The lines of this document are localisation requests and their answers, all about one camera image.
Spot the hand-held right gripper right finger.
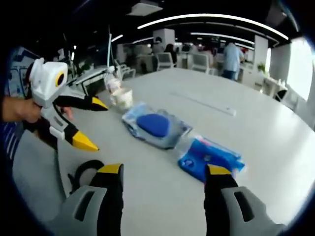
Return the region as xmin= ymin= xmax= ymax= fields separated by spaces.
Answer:
xmin=203 ymin=164 xmax=288 ymax=236

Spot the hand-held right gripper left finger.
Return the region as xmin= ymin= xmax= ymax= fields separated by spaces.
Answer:
xmin=46 ymin=163 xmax=125 ymax=236

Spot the black cable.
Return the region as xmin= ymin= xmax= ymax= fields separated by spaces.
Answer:
xmin=67 ymin=159 xmax=105 ymax=195

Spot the clear plastic water bottle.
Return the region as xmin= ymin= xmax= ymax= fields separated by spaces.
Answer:
xmin=104 ymin=69 xmax=123 ymax=106

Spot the blue transparent snack bag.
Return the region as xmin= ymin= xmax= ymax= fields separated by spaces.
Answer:
xmin=177 ymin=136 xmax=247 ymax=184

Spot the wet wipes pack blue lid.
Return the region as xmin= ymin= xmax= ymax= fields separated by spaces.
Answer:
xmin=121 ymin=101 xmax=194 ymax=150

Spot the person's left hand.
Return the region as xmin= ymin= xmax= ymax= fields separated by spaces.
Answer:
xmin=11 ymin=97 xmax=74 ymax=124

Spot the computer monitor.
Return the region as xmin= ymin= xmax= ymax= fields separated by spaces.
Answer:
xmin=107 ymin=32 xmax=113 ymax=72

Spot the white power strip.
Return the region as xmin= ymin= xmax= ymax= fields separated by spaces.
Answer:
xmin=169 ymin=91 xmax=237 ymax=117

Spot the white office chair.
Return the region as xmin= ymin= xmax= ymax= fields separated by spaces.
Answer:
xmin=156 ymin=52 xmax=174 ymax=71
xmin=191 ymin=52 xmax=213 ymax=75

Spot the ceiling light strip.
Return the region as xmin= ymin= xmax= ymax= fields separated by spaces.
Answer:
xmin=136 ymin=13 xmax=290 ymax=41

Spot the wall poster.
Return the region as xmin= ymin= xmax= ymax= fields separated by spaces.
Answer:
xmin=4 ymin=46 xmax=38 ymax=158

